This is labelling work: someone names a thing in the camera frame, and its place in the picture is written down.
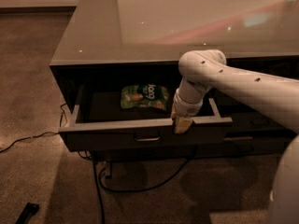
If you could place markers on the metal cabinet leg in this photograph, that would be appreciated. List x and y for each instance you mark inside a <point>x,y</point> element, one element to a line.
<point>108,171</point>

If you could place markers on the black object on floor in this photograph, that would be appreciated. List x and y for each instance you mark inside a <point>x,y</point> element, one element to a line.
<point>28,211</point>

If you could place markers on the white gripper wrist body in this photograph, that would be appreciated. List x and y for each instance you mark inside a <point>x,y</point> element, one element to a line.
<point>186,107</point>

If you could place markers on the dark cabinet with glossy top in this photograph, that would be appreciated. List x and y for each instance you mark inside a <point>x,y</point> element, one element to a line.
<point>111,44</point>

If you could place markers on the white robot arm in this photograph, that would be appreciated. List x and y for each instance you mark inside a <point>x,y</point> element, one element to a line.
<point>203,70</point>

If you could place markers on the green snack bag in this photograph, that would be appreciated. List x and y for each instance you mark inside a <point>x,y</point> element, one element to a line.
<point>144,96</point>

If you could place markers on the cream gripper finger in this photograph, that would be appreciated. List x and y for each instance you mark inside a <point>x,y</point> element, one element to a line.
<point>181,124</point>

